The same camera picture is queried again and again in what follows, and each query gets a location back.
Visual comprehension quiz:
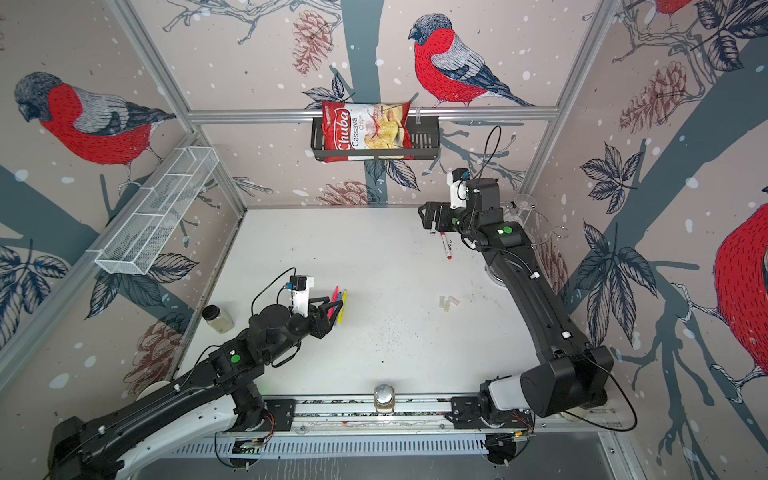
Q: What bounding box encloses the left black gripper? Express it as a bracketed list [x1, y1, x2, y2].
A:
[264, 294, 344, 364]

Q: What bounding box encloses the white marker pen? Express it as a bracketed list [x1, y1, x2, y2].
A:
[440, 232, 452, 256]

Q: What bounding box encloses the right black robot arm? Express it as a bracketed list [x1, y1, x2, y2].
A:
[418, 168, 613, 425]

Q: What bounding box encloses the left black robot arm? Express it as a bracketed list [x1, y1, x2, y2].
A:
[47, 297, 344, 479]

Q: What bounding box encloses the yellow pen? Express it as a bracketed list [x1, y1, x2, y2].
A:
[336, 289, 348, 325]

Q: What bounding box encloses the pink pen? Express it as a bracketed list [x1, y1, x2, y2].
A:
[328, 287, 340, 318]

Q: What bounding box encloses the red cassava chips bag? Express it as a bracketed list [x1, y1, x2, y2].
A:
[321, 102, 412, 163]

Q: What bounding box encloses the small jar black lid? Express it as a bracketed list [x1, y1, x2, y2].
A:
[201, 304, 235, 334]

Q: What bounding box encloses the chrome spiral glass holder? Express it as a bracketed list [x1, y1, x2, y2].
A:
[501, 194, 569, 293]

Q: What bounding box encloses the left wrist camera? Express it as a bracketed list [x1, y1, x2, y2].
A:
[286, 275, 314, 317]

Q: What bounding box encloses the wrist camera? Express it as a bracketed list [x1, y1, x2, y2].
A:
[447, 168, 470, 210]
[286, 275, 314, 317]

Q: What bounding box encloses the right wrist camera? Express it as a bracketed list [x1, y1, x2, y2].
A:
[447, 168, 470, 210]

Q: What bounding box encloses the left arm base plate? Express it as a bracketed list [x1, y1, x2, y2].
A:
[227, 398, 297, 433]

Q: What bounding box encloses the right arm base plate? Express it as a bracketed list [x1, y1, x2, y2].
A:
[444, 396, 535, 430]

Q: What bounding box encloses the white mesh wall shelf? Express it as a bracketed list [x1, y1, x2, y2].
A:
[87, 146, 219, 275]

